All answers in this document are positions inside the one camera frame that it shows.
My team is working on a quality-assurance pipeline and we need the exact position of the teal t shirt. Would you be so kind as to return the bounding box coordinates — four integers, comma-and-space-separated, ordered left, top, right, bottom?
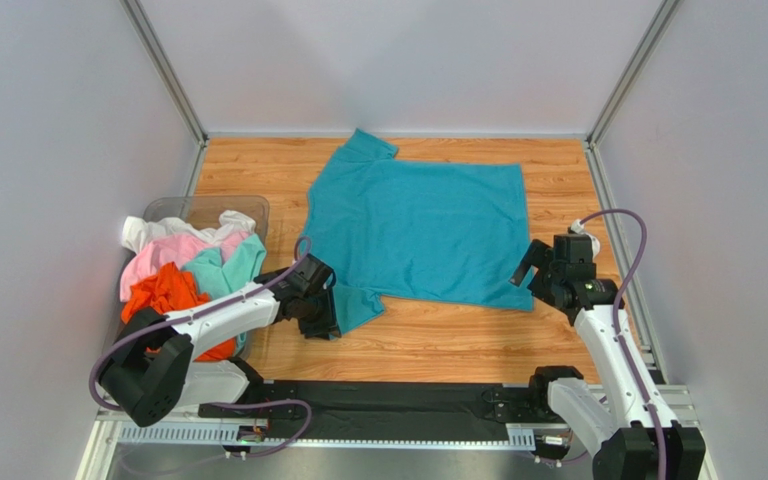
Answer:
304, 130, 534, 333

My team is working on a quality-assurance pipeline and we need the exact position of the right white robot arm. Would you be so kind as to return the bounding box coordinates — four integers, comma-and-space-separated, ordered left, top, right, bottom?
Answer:
509, 231, 706, 479

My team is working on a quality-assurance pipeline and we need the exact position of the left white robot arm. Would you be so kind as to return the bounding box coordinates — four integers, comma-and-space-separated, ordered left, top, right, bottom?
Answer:
89, 254, 340, 427

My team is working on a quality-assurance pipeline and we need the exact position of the mint green t shirt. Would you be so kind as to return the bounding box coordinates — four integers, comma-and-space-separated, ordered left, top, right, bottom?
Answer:
180, 232, 268, 354

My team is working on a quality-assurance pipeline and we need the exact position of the orange t shirt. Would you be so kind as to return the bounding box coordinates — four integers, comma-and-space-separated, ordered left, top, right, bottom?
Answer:
120, 260, 234, 324

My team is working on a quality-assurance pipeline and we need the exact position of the clear plastic bin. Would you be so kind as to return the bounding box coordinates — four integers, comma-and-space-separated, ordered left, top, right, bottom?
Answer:
100, 194, 271, 371

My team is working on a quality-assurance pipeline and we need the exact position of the pink t shirt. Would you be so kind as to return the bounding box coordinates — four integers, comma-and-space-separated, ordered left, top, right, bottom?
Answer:
119, 231, 251, 302

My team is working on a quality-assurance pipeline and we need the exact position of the white t shirt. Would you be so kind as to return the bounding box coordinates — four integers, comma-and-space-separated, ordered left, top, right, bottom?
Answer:
119, 210, 258, 253

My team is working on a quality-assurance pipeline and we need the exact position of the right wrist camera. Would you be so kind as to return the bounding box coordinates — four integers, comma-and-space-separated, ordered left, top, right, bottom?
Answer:
568, 219, 601, 260

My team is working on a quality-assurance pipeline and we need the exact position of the aluminium front frame rail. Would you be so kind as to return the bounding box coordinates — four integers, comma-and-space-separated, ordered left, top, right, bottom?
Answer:
78, 381, 706, 479

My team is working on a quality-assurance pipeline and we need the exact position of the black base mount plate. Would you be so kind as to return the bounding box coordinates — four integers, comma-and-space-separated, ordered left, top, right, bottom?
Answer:
198, 380, 560, 441

